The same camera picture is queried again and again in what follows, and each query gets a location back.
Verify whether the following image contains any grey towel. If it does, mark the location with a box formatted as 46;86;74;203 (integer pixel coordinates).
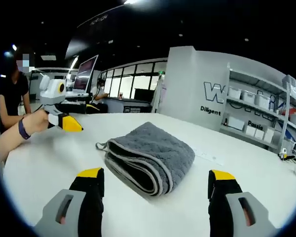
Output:
95;121;196;198

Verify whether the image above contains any person's left hand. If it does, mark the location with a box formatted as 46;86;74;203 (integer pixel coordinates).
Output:
24;110;50;136

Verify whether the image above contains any large tilted monitor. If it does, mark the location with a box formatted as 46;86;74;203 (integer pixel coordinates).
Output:
72;54;100;94

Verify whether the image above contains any purple wristband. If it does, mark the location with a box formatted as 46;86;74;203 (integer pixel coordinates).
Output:
18;118;32;140

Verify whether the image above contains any small white yellow device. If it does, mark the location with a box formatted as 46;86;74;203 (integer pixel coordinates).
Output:
278;147;296;161

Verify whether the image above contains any black desktop monitor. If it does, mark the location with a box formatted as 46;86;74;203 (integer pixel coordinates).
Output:
134;88;155;101

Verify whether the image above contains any grey metal shelf rack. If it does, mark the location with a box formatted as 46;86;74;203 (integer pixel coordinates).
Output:
220;63;296;155

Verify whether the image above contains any group of white storage boxes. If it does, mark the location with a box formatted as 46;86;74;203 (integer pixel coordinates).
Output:
226;74;296;156

